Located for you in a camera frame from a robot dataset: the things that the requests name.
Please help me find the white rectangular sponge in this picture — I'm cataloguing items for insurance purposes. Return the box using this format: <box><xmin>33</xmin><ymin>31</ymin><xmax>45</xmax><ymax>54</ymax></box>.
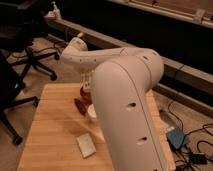
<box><xmin>77</xmin><ymin>133</ymin><xmax>96</xmax><ymax>158</ymax></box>

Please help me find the black adapter on floor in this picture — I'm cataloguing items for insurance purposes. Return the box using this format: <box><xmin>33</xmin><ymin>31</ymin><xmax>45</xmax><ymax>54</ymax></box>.
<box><xmin>189</xmin><ymin>153</ymin><xmax>207</xmax><ymax>165</ymax></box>

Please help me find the white pump bottle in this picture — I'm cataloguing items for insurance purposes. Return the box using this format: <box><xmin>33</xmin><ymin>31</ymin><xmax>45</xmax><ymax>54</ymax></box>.
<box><xmin>46</xmin><ymin>1</ymin><xmax>62</xmax><ymax>20</ymax></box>

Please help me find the blue box on floor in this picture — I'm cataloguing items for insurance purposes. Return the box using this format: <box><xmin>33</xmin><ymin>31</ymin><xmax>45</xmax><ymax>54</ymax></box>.
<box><xmin>166</xmin><ymin>128</ymin><xmax>189</xmax><ymax>150</ymax></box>

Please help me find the white plastic bottle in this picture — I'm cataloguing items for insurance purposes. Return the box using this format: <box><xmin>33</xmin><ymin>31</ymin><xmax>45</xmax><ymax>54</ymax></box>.
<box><xmin>82</xmin><ymin>72</ymin><xmax>92</xmax><ymax>93</ymax></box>

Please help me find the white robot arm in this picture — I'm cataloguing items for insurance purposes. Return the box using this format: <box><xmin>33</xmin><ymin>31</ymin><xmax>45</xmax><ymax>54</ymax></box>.
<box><xmin>61</xmin><ymin>37</ymin><xmax>168</xmax><ymax>171</ymax></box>

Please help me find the black office chair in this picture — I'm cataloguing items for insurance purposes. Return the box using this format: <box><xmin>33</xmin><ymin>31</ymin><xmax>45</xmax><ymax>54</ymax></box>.
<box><xmin>0</xmin><ymin>0</ymin><xmax>61</xmax><ymax>82</ymax></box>

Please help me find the black floor cable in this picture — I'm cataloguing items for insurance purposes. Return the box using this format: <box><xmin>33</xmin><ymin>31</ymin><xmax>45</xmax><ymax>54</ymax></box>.
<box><xmin>165</xmin><ymin>64</ymin><xmax>213</xmax><ymax>171</ymax></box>

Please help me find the black chair left edge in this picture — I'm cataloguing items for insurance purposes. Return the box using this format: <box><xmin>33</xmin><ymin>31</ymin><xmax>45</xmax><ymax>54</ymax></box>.
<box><xmin>0</xmin><ymin>51</ymin><xmax>39</xmax><ymax>145</ymax></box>

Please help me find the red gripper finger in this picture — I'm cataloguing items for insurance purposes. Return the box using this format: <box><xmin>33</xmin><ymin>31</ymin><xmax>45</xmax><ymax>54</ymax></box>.
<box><xmin>74</xmin><ymin>98</ymin><xmax>87</xmax><ymax>115</ymax></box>
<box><xmin>80</xmin><ymin>89</ymin><xmax>92</xmax><ymax>104</ymax></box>

